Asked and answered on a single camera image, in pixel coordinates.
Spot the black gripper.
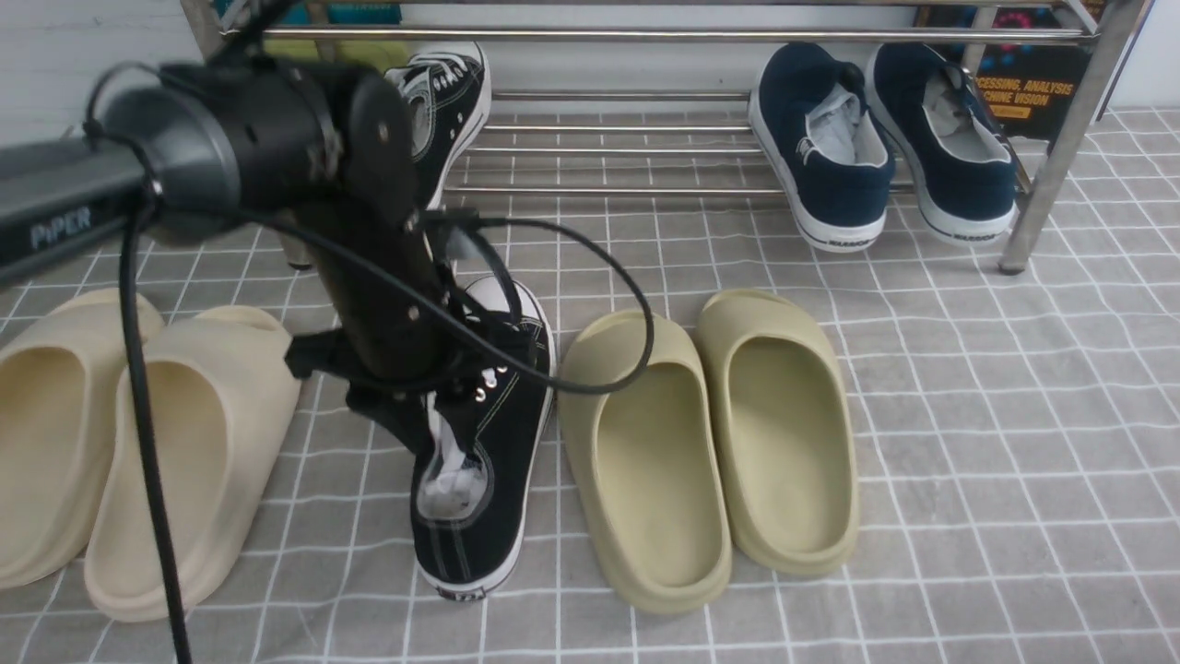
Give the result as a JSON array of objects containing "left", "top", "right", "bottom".
[{"left": 284, "top": 198, "right": 545, "bottom": 456}]

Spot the black canvas sneaker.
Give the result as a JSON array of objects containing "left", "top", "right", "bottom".
[
  {"left": 409, "top": 276, "right": 557, "bottom": 603},
  {"left": 384, "top": 41, "right": 490, "bottom": 210}
]

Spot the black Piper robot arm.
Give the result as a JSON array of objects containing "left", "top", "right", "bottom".
[{"left": 4, "top": 55, "right": 553, "bottom": 451}]

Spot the silver metal shoe rack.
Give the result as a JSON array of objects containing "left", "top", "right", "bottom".
[{"left": 181, "top": 1, "right": 1154, "bottom": 276}]

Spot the left olive foam slide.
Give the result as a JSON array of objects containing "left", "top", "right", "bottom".
[{"left": 557, "top": 316, "right": 733, "bottom": 614}]

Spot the olive foam slide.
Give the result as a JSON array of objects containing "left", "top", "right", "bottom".
[
  {"left": 694, "top": 290, "right": 860, "bottom": 576},
  {"left": 557, "top": 316, "right": 733, "bottom": 614}
]

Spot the right cream foam slide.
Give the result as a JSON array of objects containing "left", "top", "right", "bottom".
[{"left": 84, "top": 305, "right": 301, "bottom": 623}]

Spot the cream foam slide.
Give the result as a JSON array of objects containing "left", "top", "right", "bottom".
[
  {"left": 1, "top": 289, "right": 126, "bottom": 589},
  {"left": 84, "top": 305, "right": 301, "bottom": 623}
]

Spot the yellow-green book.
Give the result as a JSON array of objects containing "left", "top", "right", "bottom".
[{"left": 266, "top": 39, "right": 409, "bottom": 72}]

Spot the right olive foam slide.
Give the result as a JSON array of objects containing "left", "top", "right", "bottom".
[{"left": 694, "top": 290, "right": 860, "bottom": 576}]

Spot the teal book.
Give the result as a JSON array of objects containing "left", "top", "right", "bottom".
[{"left": 212, "top": 1, "right": 402, "bottom": 26}]

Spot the left cream foam slide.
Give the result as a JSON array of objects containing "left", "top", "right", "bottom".
[{"left": 1, "top": 289, "right": 126, "bottom": 589}]

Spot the left navy slip-on shoe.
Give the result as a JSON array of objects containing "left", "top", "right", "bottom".
[{"left": 749, "top": 42, "right": 896, "bottom": 254}]

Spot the navy slip-on shoe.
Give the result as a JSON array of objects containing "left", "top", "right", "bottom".
[
  {"left": 749, "top": 42, "right": 896, "bottom": 254},
  {"left": 867, "top": 42, "right": 1020, "bottom": 245}
]

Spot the right navy slip-on shoe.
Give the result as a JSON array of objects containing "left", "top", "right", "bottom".
[{"left": 867, "top": 42, "right": 1020, "bottom": 245}]

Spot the grey checked cloth mat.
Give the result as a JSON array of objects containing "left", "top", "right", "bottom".
[{"left": 188, "top": 109, "right": 1179, "bottom": 663}]

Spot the black image processing book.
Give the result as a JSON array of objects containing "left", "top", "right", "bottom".
[{"left": 915, "top": 5, "right": 1092, "bottom": 140}]

